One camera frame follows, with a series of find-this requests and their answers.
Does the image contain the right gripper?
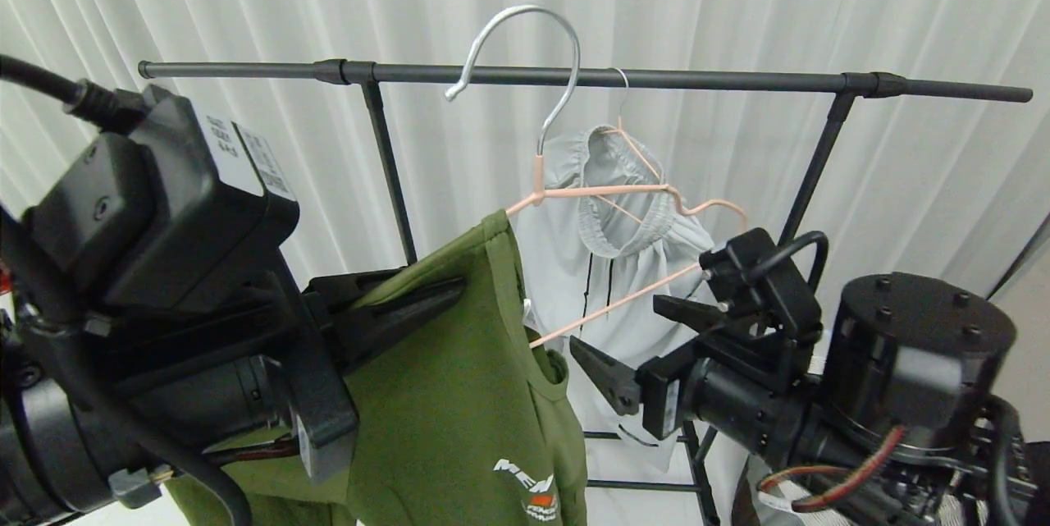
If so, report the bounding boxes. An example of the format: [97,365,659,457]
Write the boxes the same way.
[568,294,829,461]

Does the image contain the black clothes rack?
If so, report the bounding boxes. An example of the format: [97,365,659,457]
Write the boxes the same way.
[138,58,1034,526]

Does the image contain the pale grey shorts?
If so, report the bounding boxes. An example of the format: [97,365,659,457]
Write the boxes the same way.
[509,126,751,526]

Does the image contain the green shirt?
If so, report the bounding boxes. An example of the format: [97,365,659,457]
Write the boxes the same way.
[164,208,589,526]

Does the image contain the white curtain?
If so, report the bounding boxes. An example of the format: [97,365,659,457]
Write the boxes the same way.
[0,0,1050,441]

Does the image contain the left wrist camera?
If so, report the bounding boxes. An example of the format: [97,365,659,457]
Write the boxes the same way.
[23,85,301,315]

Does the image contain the black cable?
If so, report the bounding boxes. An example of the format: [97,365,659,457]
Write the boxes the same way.
[0,54,253,526]
[742,231,831,290]

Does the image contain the pink clothes hanger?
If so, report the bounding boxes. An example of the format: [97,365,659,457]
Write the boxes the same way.
[445,5,750,349]
[597,66,664,225]

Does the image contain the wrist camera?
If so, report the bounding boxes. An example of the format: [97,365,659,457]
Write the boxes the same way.
[697,226,825,350]
[23,85,301,315]

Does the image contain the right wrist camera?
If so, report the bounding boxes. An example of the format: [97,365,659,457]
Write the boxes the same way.
[697,226,825,350]

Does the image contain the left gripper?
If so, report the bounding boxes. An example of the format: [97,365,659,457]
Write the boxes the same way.
[90,268,468,494]

